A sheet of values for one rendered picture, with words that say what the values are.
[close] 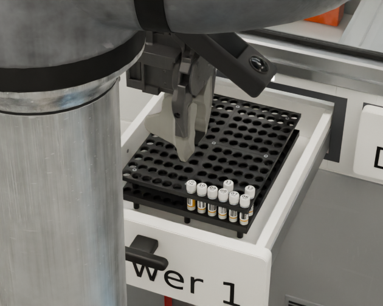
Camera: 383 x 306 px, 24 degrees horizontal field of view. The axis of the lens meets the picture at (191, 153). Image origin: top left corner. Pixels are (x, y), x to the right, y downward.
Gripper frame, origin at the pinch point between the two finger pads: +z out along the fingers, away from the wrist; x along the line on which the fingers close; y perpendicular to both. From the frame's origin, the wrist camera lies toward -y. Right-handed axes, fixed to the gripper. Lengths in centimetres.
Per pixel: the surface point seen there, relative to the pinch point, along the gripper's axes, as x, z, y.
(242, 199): 0.6, 6.1, -6.4
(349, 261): -23.0, 34.4, -16.7
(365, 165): -21.2, 13.6, -17.2
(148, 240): 11.5, 6.2, 1.2
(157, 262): 14.3, 6.2, -1.3
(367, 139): -21.2, 9.2, -16.9
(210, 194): 0.7, 6.6, -2.2
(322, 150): -18.9, 11.0, -11.3
